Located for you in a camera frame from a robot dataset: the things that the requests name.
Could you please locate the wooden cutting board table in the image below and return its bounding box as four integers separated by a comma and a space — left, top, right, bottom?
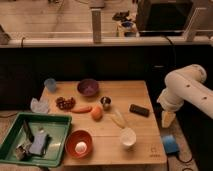
41, 81, 166, 166

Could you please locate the orange carrot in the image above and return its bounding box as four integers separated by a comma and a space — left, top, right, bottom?
71, 106, 92, 114

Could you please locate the blue tape roll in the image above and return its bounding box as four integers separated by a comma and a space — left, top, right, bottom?
162, 135, 179, 154

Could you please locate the blue sponge block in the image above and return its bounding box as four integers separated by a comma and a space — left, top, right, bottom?
29, 132, 48, 156

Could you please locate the dark red grapes bunch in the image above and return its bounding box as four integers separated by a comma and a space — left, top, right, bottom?
56, 97, 76, 110

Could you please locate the orange apple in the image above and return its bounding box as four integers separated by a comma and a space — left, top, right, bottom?
90, 106, 103, 121

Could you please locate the white egg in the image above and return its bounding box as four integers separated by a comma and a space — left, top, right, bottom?
75, 142, 87, 154

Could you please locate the yellow banana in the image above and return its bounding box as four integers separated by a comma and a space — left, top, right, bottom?
111, 110, 127, 129

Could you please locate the white paper cup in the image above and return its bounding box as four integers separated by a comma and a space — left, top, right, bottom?
120, 127, 136, 149

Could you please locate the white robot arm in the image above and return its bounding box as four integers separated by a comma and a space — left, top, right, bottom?
157, 64, 213, 128

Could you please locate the red bowl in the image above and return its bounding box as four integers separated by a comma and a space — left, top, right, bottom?
65, 130, 93, 159

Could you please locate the green plastic tray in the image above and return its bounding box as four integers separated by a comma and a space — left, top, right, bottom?
0, 113, 72, 168

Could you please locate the black knife in tray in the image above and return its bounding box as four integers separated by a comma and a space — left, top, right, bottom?
23, 120, 34, 142

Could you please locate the purple bowl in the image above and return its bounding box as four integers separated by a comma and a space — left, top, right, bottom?
77, 79, 99, 97

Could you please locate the small steel cup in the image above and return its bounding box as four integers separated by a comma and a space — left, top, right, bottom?
100, 96, 111, 110

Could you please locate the black monitor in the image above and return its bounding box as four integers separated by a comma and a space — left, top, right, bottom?
136, 0, 193, 35

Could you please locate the blue plastic cup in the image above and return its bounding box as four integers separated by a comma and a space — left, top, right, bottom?
44, 78, 56, 93

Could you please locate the crumpled clear plastic bag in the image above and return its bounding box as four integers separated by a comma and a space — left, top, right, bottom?
30, 98, 49, 113

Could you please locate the crumpled foil piece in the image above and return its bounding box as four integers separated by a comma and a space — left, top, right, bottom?
15, 142, 31, 160

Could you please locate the black rectangular remote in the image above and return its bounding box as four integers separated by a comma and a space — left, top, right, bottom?
129, 104, 149, 117

